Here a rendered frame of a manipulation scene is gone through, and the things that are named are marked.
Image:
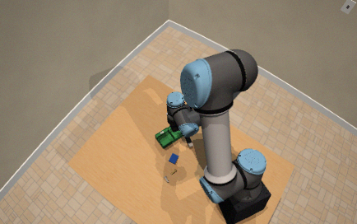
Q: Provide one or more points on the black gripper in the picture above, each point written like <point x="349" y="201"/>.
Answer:
<point x="171" y="121"/>

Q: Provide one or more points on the green three-compartment bin rack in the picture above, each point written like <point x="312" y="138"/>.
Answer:
<point x="167" y="137"/>

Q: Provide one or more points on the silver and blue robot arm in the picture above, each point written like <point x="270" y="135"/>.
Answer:
<point x="208" y="86"/>

